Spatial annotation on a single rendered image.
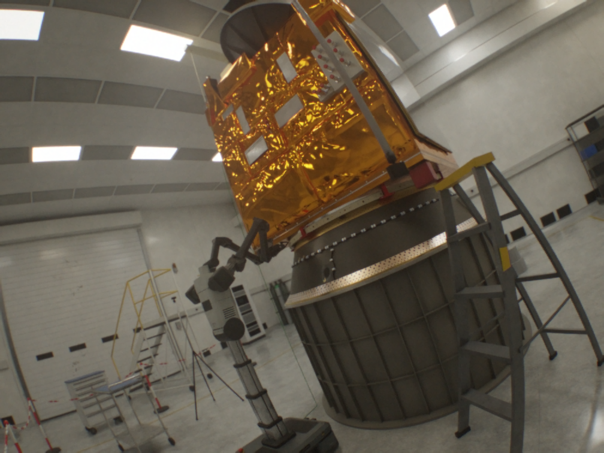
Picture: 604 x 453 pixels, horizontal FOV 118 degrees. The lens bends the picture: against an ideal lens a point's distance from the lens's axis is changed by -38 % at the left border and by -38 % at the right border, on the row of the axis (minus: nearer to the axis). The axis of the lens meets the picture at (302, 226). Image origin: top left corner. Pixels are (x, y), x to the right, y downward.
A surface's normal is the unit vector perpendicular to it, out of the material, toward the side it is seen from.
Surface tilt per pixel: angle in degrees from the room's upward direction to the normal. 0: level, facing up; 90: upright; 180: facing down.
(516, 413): 87
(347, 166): 90
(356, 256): 62
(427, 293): 90
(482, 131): 90
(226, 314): 100
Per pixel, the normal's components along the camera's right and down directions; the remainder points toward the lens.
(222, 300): 0.66, -0.39
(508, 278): 0.07, -0.27
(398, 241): -0.31, -0.53
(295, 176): -0.62, 0.07
